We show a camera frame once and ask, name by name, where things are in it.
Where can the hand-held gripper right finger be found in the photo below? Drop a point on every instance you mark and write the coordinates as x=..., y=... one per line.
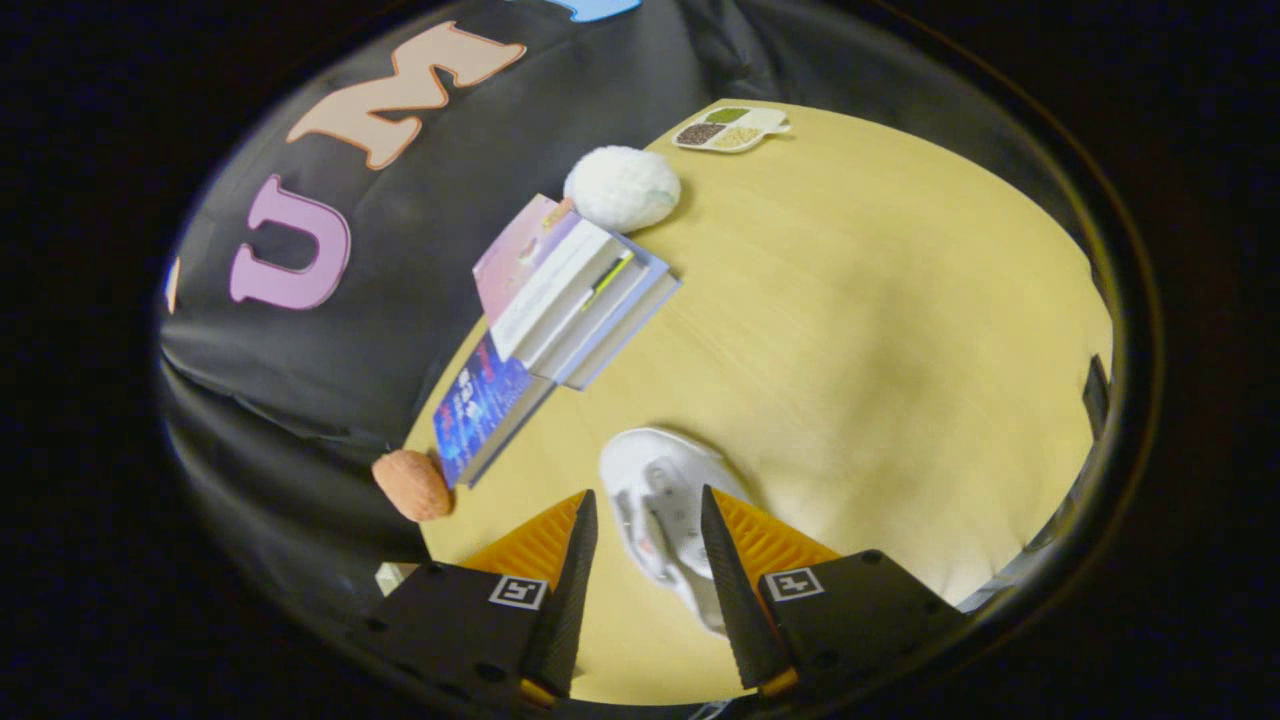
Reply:
x=735, y=610

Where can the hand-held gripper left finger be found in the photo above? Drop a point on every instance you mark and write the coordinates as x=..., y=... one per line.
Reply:
x=575, y=590

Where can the white shoe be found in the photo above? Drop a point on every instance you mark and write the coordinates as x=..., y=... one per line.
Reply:
x=660, y=480

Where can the beige fabric storage box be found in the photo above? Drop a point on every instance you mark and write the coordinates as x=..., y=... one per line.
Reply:
x=392, y=575

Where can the orange fuzzy round plush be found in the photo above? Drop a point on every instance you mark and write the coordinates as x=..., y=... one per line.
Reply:
x=412, y=485

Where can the white cover book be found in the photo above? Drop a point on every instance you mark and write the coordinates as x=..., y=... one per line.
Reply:
x=590, y=330

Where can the grey blue cover book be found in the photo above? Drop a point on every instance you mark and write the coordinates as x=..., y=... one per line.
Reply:
x=630, y=335

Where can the green black pen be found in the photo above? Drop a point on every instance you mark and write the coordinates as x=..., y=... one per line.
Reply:
x=610, y=278

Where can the pink cover book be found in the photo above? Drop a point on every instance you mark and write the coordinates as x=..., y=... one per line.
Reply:
x=515, y=250

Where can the white fluffy ball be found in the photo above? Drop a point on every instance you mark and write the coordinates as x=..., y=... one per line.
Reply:
x=620, y=188

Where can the white divided grain dish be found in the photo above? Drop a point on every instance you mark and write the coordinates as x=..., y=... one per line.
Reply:
x=730, y=130

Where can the black backdrop cloth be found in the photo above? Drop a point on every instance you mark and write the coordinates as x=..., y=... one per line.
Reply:
x=600, y=80

